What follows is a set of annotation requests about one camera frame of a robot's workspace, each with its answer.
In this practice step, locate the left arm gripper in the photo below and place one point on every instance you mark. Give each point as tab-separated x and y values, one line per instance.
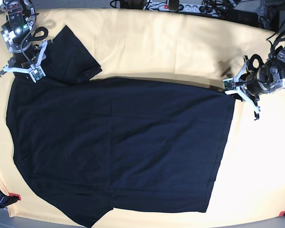
255	86

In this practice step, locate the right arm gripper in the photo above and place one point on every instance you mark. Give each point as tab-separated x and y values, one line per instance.
32	55

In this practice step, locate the dark navy T-shirt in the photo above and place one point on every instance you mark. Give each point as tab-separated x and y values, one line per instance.
87	146

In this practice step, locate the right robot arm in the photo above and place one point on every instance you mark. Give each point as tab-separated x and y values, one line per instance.
26	43

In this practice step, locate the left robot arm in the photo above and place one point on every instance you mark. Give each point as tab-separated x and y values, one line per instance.
275	67

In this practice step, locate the yellow table cloth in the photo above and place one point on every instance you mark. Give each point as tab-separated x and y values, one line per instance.
250	185

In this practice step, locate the white power strip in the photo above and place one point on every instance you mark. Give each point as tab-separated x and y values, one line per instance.
208	7

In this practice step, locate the red black clamp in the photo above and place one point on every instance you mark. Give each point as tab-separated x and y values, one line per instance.
6	200

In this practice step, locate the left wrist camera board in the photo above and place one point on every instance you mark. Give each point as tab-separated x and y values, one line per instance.
230	86

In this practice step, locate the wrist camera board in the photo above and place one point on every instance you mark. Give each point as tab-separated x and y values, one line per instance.
230	86
37	74

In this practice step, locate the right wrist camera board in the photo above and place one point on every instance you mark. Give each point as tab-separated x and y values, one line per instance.
37	74

